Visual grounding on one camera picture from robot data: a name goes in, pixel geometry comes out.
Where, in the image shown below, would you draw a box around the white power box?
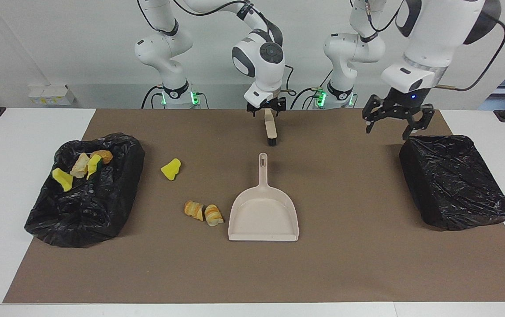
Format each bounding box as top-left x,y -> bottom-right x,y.
28,85 -> 76,106

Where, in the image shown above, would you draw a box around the brown paper table mat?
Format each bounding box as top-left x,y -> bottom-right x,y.
2,109 -> 505,304

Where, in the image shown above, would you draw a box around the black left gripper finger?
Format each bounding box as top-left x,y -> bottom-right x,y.
363,95 -> 387,133
403,106 -> 435,140

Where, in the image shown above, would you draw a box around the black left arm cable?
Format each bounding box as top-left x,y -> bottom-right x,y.
349,0 -> 505,92

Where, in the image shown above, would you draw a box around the black bag lined bin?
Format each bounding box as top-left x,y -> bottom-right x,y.
24,132 -> 146,248
399,135 -> 505,232

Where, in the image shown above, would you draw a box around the yellow sponge piece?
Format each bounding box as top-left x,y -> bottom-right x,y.
161,158 -> 182,181
52,168 -> 74,192

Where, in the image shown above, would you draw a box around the beige hand brush black bristles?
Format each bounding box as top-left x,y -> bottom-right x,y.
264,109 -> 278,147

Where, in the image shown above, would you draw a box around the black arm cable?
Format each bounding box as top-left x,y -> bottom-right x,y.
349,0 -> 505,92
137,0 -> 297,97

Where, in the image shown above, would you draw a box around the beige plastic dustpan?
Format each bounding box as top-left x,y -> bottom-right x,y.
228,152 -> 300,242

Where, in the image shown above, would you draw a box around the green and yellow sponge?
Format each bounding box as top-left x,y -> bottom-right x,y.
86,154 -> 103,180

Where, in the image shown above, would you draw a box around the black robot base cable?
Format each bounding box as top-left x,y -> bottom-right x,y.
141,85 -> 165,109
290,70 -> 337,110

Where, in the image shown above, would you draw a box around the pale white bread chunk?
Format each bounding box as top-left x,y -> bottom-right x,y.
70,152 -> 91,179

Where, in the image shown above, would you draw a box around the croissant bread piece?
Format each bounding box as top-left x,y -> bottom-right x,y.
204,204 -> 225,227
184,201 -> 204,221

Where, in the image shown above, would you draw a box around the brown textured bread roll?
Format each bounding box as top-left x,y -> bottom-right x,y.
90,150 -> 113,165

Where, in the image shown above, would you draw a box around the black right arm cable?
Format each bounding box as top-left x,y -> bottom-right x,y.
137,0 -> 297,97

